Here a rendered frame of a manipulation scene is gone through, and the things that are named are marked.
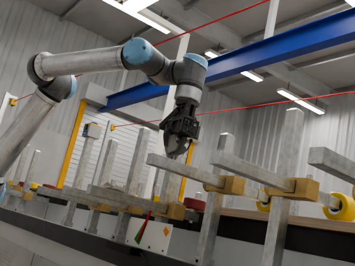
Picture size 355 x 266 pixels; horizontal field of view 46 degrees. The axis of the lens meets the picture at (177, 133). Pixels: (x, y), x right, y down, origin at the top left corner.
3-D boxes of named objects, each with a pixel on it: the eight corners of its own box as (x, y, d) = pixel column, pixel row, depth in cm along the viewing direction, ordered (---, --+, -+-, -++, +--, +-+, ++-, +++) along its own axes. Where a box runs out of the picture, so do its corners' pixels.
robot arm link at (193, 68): (190, 63, 153) (214, 62, 147) (183, 95, 150) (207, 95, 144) (177, 51, 146) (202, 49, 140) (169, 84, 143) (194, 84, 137)
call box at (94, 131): (86, 136, 209) (91, 122, 211) (81, 137, 215) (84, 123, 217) (99, 141, 213) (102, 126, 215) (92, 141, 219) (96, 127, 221)
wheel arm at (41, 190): (37, 195, 164) (40, 184, 165) (35, 195, 167) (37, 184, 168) (129, 217, 189) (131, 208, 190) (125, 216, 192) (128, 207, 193)
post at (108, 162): (84, 244, 179) (112, 138, 191) (81, 243, 182) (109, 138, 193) (92, 245, 181) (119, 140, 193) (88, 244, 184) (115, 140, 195)
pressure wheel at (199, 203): (187, 229, 143) (194, 196, 145) (173, 226, 149) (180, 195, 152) (204, 234, 147) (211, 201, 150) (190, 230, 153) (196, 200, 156)
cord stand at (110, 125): (83, 222, 423) (111, 120, 449) (80, 221, 430) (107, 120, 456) (91, 224, 427) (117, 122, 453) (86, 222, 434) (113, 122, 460)
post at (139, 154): (115, 244, 160) (145, 125, 172) (111, 243, 163) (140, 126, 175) (123, 245, 162) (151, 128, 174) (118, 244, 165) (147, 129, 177)
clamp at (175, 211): (171, 218, 138) (175, 202, 139) (149, 214, 148) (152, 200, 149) (184, 221, 141) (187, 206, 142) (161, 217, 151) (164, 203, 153)
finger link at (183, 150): (178, 162, 135) (184, 135, 137) (168, 162, 139) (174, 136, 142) (186, 165, 136) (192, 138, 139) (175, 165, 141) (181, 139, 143)
